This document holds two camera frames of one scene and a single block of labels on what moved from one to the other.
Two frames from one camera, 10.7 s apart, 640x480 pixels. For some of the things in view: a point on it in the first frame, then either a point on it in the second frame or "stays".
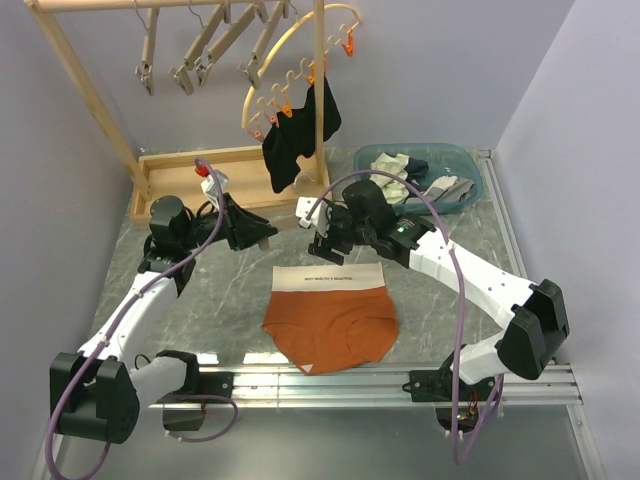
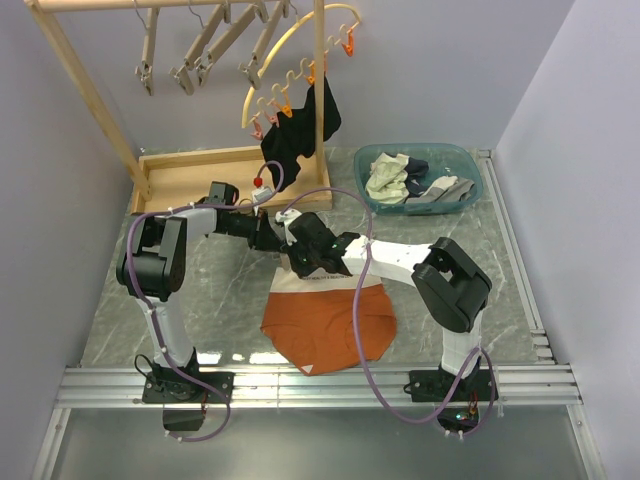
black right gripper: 322,247 -> 300,270
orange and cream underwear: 331,317 stays
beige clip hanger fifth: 251,69 stays
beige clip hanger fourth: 227,42 stays
